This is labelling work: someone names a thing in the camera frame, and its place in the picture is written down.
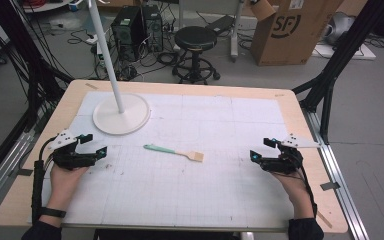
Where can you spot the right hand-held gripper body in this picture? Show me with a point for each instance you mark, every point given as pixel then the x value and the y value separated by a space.
pixel 285 161

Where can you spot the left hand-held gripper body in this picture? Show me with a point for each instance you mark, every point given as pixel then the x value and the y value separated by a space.
pixel 67 156

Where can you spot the person's left hand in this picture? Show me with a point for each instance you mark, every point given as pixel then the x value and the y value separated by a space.
pixel 64 186

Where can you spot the person's right hand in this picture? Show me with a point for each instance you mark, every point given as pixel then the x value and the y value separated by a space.
pixel 295 193

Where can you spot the white stand with round base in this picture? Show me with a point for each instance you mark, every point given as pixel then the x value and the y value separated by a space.
pixel 120 116

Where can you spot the grey tape strip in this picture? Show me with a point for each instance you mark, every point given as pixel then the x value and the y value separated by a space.
pixel 25 172
pixel 330 186

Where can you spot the tan tape strip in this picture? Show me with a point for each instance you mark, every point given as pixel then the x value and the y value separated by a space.
pixel 324 219
pixel 91 86

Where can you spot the black wristband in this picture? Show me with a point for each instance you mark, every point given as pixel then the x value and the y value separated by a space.
pixel 52 212

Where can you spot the white grid mat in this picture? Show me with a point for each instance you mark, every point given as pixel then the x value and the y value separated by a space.
pixel 196 190

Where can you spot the white power strip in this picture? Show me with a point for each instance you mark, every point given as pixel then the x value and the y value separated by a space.
pixel 92 39

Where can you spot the brown cardboard box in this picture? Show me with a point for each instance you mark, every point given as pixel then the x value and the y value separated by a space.
pixel 290 36

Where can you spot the large black computer tower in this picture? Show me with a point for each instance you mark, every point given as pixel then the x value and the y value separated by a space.
pixel 126 33

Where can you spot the white flat board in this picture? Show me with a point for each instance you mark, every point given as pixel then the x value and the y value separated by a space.
pixel 346 53

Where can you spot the black round stool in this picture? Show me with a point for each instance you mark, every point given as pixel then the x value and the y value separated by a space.
pixel 196 38

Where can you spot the slim black computer tower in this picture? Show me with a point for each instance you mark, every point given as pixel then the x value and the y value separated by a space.
pixel 153 28

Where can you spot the silver round appliance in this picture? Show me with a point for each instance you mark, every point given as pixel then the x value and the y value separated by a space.
pixel 338 28

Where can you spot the aluminium rail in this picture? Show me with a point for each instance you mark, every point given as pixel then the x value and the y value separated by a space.
pixel 340 186
pixel 3 166

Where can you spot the black metal frame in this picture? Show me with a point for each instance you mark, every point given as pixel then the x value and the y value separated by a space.
pixel 30 66
pixel 333 66

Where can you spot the white floor stand post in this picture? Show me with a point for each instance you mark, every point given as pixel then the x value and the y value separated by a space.
pixel 236 30

